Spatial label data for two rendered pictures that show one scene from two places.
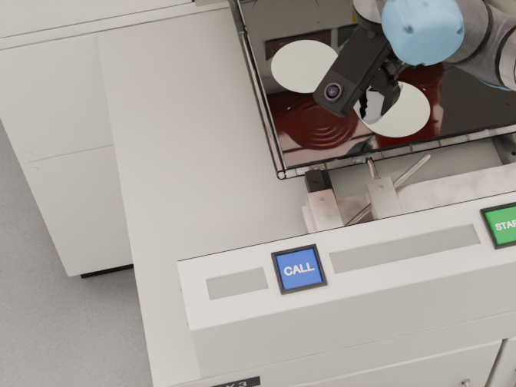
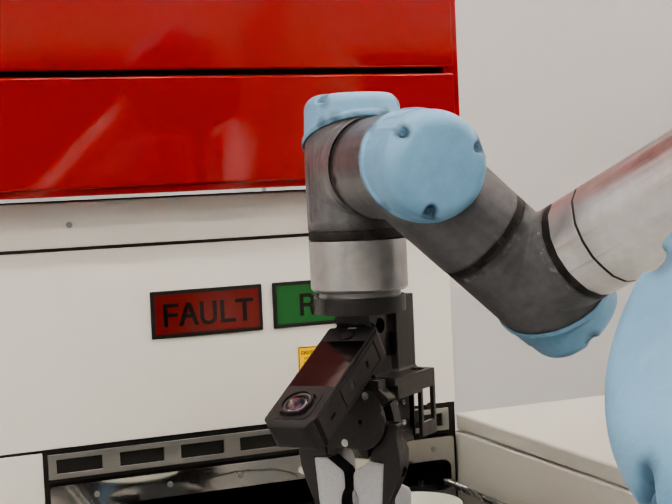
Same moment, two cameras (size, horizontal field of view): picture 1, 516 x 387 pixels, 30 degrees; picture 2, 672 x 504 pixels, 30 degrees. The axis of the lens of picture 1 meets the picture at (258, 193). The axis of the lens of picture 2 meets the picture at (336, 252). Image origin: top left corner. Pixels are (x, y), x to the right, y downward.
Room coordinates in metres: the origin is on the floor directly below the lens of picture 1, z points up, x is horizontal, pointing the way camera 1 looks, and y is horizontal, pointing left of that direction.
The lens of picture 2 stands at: (-0.13, 0.07, 1.22)
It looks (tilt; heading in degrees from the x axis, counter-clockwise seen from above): 3 degrees down; 347
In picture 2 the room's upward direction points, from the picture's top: 3 degrees counter-clockwise
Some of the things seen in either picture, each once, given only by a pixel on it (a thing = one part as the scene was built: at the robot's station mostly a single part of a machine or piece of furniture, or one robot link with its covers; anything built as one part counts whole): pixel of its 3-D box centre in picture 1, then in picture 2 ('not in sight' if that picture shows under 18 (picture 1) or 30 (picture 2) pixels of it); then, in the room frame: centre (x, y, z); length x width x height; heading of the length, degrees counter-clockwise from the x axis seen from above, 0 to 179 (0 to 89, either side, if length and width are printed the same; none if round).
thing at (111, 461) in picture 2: not in sight; (260, 441); (1.15, -0.14, 0.96); 0.44 x 0.01 x 0.02; 98
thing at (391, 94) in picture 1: (382, 87); (377, 456); (0.77, -0.17, 1.02); 0.05 x 0.02 x 0.09; 43
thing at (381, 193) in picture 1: (385, 209); not in sight; (0.67, -0.17, 0.89); 0.08 x 0.03 x 0.03; 8
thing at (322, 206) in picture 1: (326, 221); not in sight; (0.66, -0.09, 0.89); 0.08 x 0.03 x 0.03; 8
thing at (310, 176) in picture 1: (315, 183); not in sight; (0.72, -0.08, 0.90); 0.04 x 0.02 x 0.03; 8
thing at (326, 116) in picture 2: not in sight; (355, 166); (0.80, -0.17, 1.24); 0.09 x 0.08 x 0.11; 7
